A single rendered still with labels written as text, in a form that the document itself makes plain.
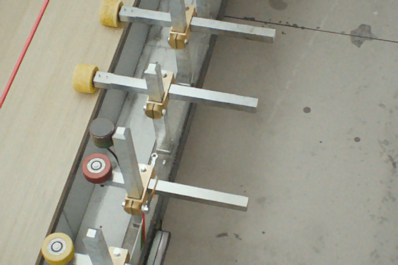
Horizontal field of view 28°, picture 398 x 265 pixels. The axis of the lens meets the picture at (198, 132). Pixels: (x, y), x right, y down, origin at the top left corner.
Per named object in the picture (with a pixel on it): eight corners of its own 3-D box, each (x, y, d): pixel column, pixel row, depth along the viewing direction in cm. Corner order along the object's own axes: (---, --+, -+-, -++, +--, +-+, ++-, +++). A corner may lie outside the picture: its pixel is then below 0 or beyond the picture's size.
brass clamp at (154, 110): (177, 83, 228) (176, 71, 224) (164, 121, 221) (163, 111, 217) (156, 79, 229) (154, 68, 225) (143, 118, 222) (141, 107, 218)
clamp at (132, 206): (155, 174, 223) (153, 165, 219) (142, 217, 216) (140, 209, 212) (135, 171, 224) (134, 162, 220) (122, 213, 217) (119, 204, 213)
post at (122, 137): (150, 217, 230) (129, 125, 190) (147, 228, 228) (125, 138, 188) (138, 215, 231) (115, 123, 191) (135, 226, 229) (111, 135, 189)
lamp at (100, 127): (128, 165, 209) (116, 119, 191) (122, 184, 206) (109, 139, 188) (106, 161, 210) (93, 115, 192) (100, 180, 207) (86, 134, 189)
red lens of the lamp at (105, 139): (118, 124, 193) (116, 119, 191) (111, 145, 190) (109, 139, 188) (95, 120, 194) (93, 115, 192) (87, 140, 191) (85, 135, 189)
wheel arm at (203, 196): (249, 203, 217) (249, 195, 213) (246, 214, 215) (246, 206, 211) (96, 174, 224) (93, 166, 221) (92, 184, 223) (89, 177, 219)
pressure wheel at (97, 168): (119, 175, 227) (114, 154, 217) (111, 200, 222) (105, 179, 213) (93, 170, 228) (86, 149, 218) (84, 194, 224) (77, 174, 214)
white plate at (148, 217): (161, 192, 234) (157, 175, 225) (136, 274, 220) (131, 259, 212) (159, 192, 234) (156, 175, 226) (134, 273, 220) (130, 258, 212)
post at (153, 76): (174, 157, 249) (160, 62, 209) (171, 167, 247) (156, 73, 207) (163, 155, 250) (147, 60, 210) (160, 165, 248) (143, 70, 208)
